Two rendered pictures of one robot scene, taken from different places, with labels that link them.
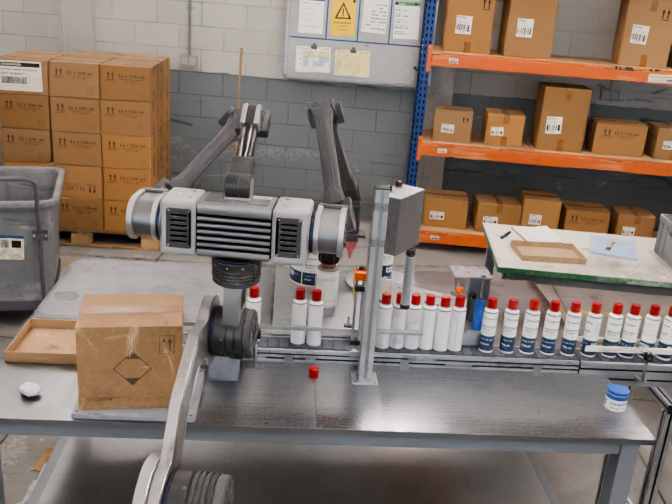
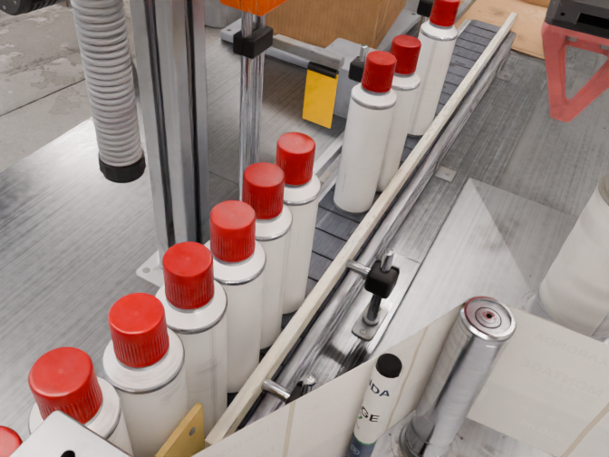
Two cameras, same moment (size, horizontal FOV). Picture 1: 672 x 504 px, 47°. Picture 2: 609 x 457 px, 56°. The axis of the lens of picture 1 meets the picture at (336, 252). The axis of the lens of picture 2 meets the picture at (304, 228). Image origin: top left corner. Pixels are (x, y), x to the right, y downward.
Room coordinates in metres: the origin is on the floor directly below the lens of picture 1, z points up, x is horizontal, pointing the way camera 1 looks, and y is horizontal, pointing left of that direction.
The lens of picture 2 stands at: (2.68, -0.48, 1.36)
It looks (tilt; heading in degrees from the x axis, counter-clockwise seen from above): 43 degrees down; 118
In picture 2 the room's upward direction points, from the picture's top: 7 degrees clockwise
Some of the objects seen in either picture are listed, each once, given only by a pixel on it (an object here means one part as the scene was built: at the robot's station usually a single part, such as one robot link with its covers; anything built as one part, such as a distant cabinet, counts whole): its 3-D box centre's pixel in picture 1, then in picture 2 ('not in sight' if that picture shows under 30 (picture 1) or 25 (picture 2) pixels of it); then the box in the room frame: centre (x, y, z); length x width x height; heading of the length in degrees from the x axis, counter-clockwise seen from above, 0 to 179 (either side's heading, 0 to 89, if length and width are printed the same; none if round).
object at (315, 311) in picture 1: (315, 317); (365, 137); (2.46, 0.05, 0.98); 0.05 x 0.05 x 0.20
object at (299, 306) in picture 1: (299, 315); (389, 118); (2.46, 0.11, 0.98); 0.05 x 0.05 x 0.20
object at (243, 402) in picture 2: (268, 330); (427, 140); (2.49, 0.22, 0.91); 1.07 x 0.01 x 0.02; 94
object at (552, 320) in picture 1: (551, 327); not in sight; (2.53, -0.78, 0.98); 0.05 x 0.05 x 0.20
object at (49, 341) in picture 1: (62, 340); (506, 12); (2.40, 0.92, 0.85); 0.30 x 0.26 x 0.04; 94
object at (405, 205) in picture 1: (396, 219); not in sight; (2.40, -0.19, 1.38); 0.17 x 0.10 x 0.19; 149
